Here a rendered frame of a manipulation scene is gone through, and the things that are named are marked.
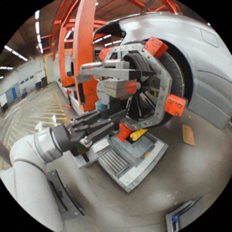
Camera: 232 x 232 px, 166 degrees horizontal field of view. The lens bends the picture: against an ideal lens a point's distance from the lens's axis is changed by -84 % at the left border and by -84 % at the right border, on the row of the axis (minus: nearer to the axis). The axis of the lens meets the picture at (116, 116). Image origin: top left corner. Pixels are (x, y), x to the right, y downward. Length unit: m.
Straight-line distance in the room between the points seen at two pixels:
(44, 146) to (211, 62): 0.96
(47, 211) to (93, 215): 0.90
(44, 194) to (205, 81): 0.90
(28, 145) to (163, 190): 1.14
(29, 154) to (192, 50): 0.97
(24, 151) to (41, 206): 0.13
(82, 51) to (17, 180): 0.89
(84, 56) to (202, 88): 1.02
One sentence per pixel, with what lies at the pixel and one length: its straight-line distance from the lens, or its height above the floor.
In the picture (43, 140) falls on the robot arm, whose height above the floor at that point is 0.87.
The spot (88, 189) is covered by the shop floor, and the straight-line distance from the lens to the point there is 1.04.
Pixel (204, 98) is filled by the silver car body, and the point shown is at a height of 0.90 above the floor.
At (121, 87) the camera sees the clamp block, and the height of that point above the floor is 0.93.
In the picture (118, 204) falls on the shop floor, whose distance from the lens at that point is 1.00.
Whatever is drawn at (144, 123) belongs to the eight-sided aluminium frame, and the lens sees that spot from 0.51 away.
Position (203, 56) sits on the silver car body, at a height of 1.23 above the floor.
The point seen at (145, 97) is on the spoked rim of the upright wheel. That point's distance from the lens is 0.57.
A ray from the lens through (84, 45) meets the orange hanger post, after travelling 0.89.
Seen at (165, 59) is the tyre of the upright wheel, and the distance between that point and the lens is 0.48.
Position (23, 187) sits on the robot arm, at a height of 0.89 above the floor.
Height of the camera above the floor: 0.99
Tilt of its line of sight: 34 degrees down
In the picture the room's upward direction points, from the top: straight up
